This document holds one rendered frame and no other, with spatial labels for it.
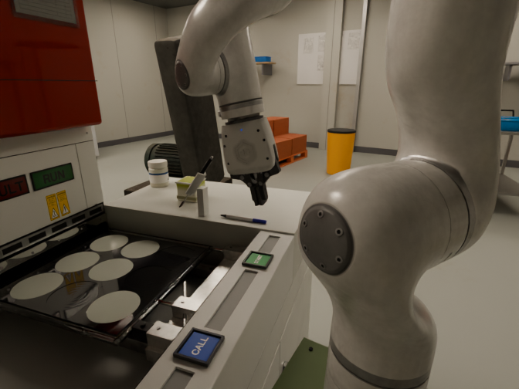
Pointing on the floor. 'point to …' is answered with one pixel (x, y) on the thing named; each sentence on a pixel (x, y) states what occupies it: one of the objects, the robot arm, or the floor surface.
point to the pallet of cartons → (287, 140)
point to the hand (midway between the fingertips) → (259, 194)
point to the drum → (339, 149)
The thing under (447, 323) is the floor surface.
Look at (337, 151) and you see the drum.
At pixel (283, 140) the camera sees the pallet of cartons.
